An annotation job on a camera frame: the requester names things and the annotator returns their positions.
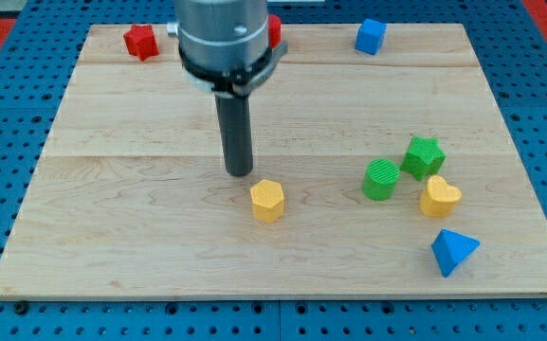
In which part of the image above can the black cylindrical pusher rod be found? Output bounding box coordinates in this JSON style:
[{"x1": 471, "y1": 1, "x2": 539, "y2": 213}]
[{"x1": 214, "y1": 96, "x2": 253, "y2": 177}]

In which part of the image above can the green star block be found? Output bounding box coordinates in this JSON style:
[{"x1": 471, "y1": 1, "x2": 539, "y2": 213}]
[{"x1": 400, "y1": 135, "x2": 447, "y2": 181}]

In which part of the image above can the yellow hexagon block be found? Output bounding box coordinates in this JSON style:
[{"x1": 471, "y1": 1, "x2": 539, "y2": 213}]
[{"x1": 250, "y1": 179, "x2": 284, "y2": 223}]

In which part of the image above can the yellow heart block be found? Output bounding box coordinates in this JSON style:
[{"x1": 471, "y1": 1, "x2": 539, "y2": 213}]
[{"x1": 419, "y1": 175, "x2": 463, "y2": 218}]

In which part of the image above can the red star block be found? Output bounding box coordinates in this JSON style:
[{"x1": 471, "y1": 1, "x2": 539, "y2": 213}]
[{"x1": 123, "y1": 25, "x2": 159, "y2": 62}]

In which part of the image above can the green cylinder block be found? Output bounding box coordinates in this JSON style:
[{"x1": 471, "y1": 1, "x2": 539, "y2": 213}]
[{"x1": 362, "y1": 158, "x2": 399, "y2": 201}]

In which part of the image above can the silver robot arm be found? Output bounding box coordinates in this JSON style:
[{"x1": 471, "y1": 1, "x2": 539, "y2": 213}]
[{"x1": 173, "y1": 0, "x2": 288, "y2": 98}]

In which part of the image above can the blue triangle block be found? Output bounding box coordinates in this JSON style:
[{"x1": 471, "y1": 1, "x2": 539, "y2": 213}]
[{"x1": 431, "y1": 229, "x2": 481, "y2": 278}]

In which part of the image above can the blue cube block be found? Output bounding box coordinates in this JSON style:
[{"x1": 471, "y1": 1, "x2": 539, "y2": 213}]
[{"x1": 355, "y1": 18, "x2": 387, "y2": 55}]

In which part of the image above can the wooden board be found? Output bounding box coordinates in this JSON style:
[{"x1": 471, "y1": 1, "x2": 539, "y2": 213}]
[{"x1": 0, "y1": 24, "x2": 547, "y2": 301}]

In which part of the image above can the red block behind arm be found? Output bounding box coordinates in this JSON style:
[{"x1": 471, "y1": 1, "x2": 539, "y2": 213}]
[{"x1": 268, "y1": 14, "x2": 282, "y2": 49}]

